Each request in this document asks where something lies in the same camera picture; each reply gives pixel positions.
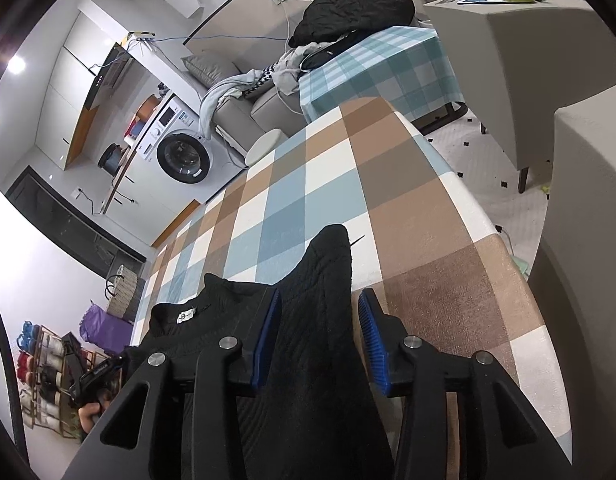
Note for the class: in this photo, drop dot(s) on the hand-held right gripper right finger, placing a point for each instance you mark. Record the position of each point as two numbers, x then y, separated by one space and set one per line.
375 345

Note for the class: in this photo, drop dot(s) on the black cooking pot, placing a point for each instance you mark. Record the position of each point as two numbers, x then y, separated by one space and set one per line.
112 157

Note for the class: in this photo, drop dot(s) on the brown blue checked tablecloth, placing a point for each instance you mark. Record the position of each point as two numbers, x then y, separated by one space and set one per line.
338 170

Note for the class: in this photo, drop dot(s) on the woven laundry basket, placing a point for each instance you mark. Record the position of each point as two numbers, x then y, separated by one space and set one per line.
123 292

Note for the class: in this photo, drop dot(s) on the black puffer jacket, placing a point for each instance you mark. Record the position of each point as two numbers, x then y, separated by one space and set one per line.
358 10

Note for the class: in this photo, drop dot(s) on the purple bag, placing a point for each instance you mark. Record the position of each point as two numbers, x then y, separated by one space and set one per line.
105 332

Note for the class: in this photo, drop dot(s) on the black range hood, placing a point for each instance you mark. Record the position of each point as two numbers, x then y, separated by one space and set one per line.
105 80

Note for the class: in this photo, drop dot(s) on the brown cooking pot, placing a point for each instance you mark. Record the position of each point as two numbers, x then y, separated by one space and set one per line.
149 109

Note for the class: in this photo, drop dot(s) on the white base cabinets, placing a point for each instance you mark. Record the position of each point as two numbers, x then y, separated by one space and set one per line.
153 200

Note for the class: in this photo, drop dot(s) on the white crumpled clothes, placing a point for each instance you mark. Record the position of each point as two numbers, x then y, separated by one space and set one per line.
293 65

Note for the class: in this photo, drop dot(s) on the dark glass door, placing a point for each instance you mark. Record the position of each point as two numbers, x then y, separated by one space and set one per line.
63 220

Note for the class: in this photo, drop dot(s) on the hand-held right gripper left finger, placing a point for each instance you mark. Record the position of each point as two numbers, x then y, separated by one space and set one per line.
265 340

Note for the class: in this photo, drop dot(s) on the round ceiling light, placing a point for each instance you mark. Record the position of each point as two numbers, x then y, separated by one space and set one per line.
15 63

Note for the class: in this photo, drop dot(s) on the houndstooth cushion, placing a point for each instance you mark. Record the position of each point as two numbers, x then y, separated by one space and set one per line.
263 80

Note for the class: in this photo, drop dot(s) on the black flat bag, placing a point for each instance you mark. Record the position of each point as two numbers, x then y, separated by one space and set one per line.
333 50

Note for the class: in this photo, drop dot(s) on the wooden-edged countertop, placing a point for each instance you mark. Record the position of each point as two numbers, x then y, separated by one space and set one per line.
123 175

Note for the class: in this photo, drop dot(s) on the light grey blanket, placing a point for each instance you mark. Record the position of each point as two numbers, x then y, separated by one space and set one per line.
223 95

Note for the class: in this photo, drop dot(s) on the white round stool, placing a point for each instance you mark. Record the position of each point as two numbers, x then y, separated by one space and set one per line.
265 147

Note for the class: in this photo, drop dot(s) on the white wall cabinets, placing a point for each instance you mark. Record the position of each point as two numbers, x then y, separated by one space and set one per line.
73 85

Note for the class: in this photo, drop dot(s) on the beige side table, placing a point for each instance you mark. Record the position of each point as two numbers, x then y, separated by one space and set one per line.
528 60
588 210

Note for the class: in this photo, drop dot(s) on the white washing machine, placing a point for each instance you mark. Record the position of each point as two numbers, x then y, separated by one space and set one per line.
183 157

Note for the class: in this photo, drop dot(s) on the grey sofa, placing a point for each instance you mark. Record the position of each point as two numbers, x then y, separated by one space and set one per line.
268 107

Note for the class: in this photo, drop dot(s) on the metal shoe rack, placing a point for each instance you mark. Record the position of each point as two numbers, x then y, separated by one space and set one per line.
70 345

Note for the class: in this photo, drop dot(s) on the black knit sweater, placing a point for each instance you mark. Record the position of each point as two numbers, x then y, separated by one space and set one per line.
318 310

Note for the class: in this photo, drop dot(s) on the red container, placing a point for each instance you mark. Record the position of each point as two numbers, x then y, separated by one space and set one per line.
136 123

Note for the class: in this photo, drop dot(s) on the grey sofa cushion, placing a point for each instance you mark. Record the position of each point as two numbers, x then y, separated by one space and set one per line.
208 67

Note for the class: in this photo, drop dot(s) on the teal checked tablecloth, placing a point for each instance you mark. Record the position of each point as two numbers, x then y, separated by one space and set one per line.
388 70

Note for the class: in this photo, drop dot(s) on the person's left hand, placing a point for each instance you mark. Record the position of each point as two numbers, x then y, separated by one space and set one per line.
90 414

